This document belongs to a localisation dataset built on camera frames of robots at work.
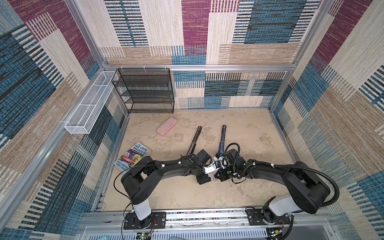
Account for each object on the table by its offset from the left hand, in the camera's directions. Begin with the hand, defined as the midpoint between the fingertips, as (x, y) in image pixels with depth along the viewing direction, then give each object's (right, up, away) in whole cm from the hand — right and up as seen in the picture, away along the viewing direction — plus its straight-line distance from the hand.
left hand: (207, 173), depth 88 cm
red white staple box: (+2, -1, -1) cm, 3 cm away
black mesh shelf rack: (-43, +53, +24) cm, 73 cm away
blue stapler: (+10, +15, +12) cm, 22 cm away
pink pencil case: (-26, +28, +21) cm, 44 cm away
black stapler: (-9, +12, +8) cm, 17 cm away
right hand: (+5, -2, -1) cm, 6 cm away
